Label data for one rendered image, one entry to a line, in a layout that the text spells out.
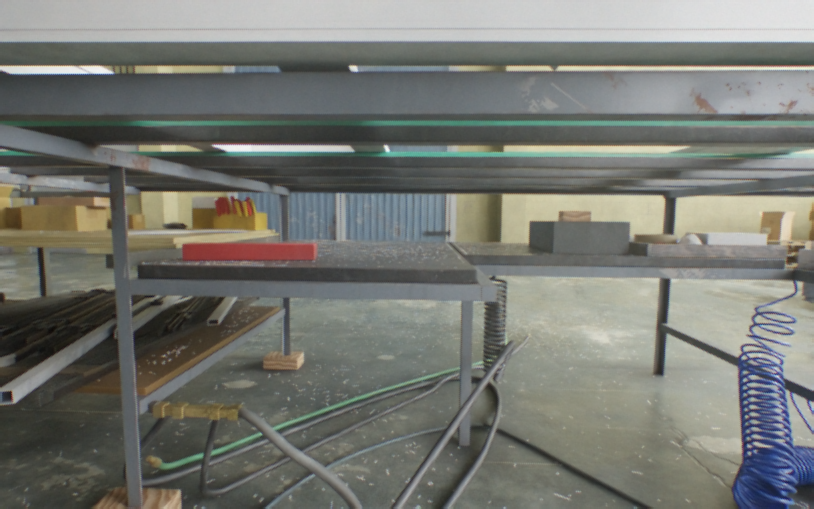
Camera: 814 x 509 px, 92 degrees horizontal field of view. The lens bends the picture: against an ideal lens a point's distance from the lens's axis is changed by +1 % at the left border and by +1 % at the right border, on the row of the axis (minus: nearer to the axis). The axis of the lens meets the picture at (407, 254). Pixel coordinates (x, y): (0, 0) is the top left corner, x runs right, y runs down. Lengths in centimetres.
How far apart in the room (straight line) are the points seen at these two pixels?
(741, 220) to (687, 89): 831
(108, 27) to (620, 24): 50
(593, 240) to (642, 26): 93
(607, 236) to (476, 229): 576
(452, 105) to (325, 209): 671
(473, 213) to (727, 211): 429
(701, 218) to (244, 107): 820
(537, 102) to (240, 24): 31
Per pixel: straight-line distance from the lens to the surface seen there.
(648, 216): 798
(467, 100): 47
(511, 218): 674
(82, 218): 184
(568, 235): 132
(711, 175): 156
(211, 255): 103
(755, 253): 152
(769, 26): 55
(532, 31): 46
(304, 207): 724
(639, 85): 52
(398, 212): 694
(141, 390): 114
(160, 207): 796
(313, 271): 85
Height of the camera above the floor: 69
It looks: 5 degrees down
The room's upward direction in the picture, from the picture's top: 1 degrees clockwise
